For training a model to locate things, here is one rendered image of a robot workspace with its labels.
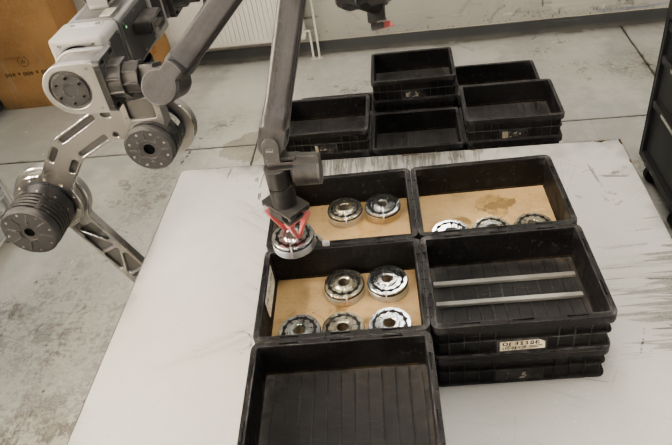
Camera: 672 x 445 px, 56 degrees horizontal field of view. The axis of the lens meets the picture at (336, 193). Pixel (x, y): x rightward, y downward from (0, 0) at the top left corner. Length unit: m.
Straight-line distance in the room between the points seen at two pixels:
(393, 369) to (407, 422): 0.14
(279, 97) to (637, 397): 1.05
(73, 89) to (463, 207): 1.08
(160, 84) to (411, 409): 0.86
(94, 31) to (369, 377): 0.98
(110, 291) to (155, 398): 1.47
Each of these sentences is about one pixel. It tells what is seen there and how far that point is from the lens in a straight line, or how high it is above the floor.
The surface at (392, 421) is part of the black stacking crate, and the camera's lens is 1.41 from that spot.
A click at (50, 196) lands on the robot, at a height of 0.95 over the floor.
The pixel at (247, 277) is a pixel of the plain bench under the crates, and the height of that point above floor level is 0.70.
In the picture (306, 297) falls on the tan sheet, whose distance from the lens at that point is 1.65.
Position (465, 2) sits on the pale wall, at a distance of 4.61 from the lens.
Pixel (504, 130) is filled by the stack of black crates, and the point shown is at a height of 0.53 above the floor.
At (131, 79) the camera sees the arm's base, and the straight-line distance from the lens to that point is 1.41.
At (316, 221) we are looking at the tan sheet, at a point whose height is 0.83.
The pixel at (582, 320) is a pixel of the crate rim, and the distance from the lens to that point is 1.47.
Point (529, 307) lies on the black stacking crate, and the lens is 1.61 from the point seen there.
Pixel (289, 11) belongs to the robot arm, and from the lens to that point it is 1.31.
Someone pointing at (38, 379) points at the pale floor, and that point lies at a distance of 2.97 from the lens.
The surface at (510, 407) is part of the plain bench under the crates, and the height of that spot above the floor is 0.70.
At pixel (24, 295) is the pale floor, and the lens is 3.38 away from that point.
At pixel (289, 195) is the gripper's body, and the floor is 1.18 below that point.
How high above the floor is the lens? 2.03
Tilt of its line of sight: 38 degrees down
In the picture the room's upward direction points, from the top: 9 degrees counter-clockwise
